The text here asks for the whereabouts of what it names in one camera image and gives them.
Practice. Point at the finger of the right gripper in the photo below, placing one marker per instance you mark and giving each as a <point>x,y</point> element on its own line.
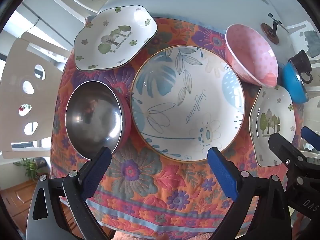
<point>295,162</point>
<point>311,137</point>

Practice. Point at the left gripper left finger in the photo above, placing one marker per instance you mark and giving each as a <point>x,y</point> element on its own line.
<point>46,218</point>

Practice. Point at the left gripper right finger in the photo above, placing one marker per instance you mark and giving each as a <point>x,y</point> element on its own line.
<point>271,219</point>

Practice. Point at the hexagonal forest plate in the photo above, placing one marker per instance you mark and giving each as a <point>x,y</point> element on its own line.
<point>113,38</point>
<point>272,112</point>

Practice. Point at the blue steel bowl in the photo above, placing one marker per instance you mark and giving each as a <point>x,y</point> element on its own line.
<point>293,83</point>

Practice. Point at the red steel bowl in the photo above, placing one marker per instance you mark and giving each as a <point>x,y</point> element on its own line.
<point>97,116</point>

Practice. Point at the large round blue-leaf plate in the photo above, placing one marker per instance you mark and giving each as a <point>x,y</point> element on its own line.
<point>186,100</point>

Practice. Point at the wooden cabinet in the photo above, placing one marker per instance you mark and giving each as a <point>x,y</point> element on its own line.
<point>17,200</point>

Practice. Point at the potted green plant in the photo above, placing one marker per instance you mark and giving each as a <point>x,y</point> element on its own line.
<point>31,165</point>

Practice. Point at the dark brown mug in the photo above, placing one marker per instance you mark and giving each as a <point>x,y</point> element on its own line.
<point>303,66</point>

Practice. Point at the floral orange table mat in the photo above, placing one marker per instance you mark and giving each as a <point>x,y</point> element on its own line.
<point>144,194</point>

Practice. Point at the pink dotted bowl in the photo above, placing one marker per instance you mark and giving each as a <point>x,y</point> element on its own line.
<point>250,56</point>

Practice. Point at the phone stand wooden base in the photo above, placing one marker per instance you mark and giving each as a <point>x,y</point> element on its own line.
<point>271,31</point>

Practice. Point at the white chair near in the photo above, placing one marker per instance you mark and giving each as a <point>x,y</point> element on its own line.
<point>29,87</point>

